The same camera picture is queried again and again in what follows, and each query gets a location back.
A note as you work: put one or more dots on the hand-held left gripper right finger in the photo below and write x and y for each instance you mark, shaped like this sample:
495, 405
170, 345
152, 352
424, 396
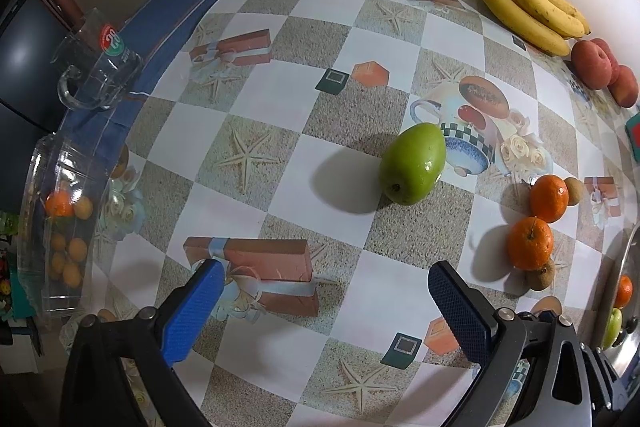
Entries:
457, 312

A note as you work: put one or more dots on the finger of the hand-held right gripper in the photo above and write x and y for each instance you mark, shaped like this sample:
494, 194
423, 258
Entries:
607, 387

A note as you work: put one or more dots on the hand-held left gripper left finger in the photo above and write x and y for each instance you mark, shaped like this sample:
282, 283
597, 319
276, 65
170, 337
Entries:
192, 312

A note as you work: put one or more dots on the green jujube fruit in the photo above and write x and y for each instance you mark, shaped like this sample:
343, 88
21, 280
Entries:
612, 327
412, 163

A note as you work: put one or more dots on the orange mandarin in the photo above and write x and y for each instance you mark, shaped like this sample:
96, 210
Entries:
530, 243
549, 197
623, 291

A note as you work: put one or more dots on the round metal plate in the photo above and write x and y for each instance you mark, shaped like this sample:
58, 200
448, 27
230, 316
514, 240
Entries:
631, 257

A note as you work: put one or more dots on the pile of kumquats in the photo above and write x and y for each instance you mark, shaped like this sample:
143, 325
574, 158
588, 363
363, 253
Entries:
70, 252

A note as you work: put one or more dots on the checkered printed vinyl tablecloth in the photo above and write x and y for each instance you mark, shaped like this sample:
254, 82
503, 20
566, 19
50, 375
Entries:
300, 187

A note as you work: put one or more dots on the small boxed mandarin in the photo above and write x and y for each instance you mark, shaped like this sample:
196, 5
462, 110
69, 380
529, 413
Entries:
59, 204

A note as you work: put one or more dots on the teal storage box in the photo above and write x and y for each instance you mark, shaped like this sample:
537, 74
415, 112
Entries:
20, 304

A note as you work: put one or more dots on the clear plastic box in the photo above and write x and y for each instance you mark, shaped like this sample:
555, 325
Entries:
40, 167

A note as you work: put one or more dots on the teal power socket cube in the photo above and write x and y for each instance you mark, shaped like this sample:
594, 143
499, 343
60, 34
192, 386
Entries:
634, 134

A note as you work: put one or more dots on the clear glass mug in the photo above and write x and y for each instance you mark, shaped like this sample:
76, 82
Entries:
100, 62

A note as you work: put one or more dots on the red peach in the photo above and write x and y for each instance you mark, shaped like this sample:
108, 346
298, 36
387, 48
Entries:
626, 87
590, 64
614, 59

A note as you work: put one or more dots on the dark cabinet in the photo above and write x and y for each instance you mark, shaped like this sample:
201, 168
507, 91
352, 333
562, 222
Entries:
25, 72

